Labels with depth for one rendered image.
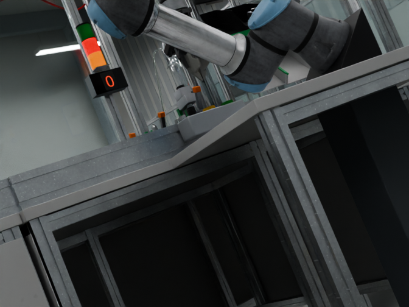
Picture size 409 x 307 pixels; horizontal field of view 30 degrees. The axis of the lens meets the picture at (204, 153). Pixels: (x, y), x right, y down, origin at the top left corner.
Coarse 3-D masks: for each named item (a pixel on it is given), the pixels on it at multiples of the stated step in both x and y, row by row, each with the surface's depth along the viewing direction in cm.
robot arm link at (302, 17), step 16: (272, 0) 196; (288, 0) 197; (256, 16) 198; (272, 16) 195; (288, 16) 195; (304, 16) 197; (256, 32) 199; (272, 32) 197; (288, 32) 197; (304, 32) 197; (272, 48) 198; (288, 48) 201
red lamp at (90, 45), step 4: (84, 40) 250; (88, 40) 249; (92, 40) 250; (96, 40) 251; (84, 44) 250; (88, 44) 249; (92, 44) 249; (96, 44) 250; (84, 48) 251; (88, 48) 249; (92, 48) 249; (96, 48) 250; (88, 52) 249; (92, 52) 249
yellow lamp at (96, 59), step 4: (96, 52) 249; (100, 52) 250; (88, 56) 250; (92, 56) 249; (96, 56) 249; (100, 56) 250; (92, 60) 249; (96, 60) 249; (100, 60) 249; (104, 60) 250; (92, 64) 249; (96, 64) 249; (100, 64) 249; (104, 64) 250; (92, 68) 250
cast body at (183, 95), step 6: (180, 90) 248; (186, 90) 249; (174, 96) 251; (180, 96) 249; (186, 96) 247; (192, 96) 248; (180, 102) 250; (186, 102) 247; (192, 102) 249; (180, 108) 251
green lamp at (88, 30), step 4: (84, 24) 250; (88, 24) 251; (80, 28) 250; (84, 28) 250; (88, 28) 250; (80, 32) 250; (84, 32) 250; (88, 32) 250; (92, 32) 251; (80, 36) 250; (84, 36) 250; (88, 36) 250; (92, 36) 250; (80, 40) 251
